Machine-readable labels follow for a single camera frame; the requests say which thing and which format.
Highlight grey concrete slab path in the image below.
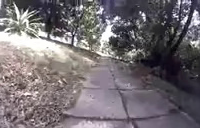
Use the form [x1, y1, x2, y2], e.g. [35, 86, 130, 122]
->
[56, 57, 200, 128]

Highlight row of trees and bushes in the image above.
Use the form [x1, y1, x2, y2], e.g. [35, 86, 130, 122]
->
[37, 0, 200, 84]

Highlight dry leaf-covered slope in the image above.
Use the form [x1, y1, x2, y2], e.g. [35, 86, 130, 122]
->
[0, 29, 101, 128]

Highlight spiky-leaved plant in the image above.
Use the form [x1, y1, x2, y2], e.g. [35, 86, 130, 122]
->
[0, 3, 44, 38]

